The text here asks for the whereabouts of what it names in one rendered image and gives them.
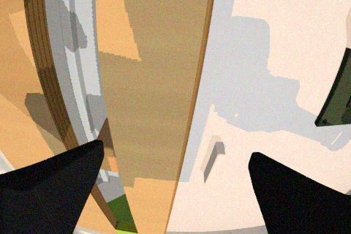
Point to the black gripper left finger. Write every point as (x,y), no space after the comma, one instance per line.
(48,197)

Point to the brown cube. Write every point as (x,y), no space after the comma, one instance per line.
(109,161)

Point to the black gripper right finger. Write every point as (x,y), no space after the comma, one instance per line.
(292,203)

